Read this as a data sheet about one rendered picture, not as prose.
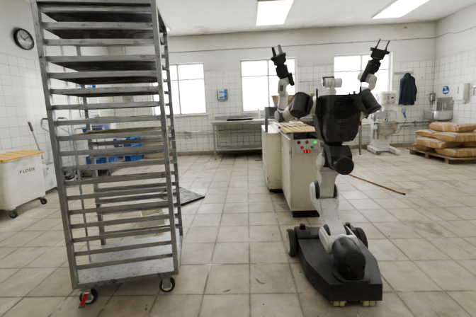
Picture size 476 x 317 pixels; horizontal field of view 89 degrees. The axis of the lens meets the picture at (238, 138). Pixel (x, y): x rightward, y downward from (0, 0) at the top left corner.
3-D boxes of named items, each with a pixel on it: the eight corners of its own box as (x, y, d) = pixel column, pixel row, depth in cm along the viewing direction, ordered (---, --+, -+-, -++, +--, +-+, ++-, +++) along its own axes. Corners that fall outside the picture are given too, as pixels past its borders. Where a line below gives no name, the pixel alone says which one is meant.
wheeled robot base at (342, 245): (403, 308, 136) (406, 252, 132) (309, 308, 138) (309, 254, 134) (353, 244, 199) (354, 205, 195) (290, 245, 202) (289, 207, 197)
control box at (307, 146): (294, 153, 246) (294, 139, 244) (318, 152, 244) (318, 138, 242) (295, 153, 242) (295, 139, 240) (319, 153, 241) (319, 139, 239)
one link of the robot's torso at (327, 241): (359, 257, 153) (360, 237, 151) (327, 257, 154) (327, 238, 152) (346, 239, 173) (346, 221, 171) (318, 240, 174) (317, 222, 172)
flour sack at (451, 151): (452, 158, 432) (453, 150, 430) (433, 153, 473) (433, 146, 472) (491, 156, 434) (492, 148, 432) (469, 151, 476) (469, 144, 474)
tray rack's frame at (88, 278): (184, 244, 208) (166, 27, 185) (179, 287, 158) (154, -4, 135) (104, 255, 199) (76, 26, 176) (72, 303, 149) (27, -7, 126)
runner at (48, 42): (161, 44, 146) (160, 39, 145) (160, 44, 143) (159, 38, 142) (42, 46, 136) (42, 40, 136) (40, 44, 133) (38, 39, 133)
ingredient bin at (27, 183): (13, 220, 282) (3, 156, 272) (-36, 221, 287) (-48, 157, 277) (52, 202, 335) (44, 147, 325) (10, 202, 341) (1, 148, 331)
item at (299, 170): (281, 194, 324) (280, 128, 312) (307, 194, 322) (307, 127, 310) (290, 218, 254) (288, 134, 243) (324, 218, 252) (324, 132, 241)
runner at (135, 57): (161, 60, 147) (161, 55, 146) (161, 59, 144) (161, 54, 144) (44, 62, 137) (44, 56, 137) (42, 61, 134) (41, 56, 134)
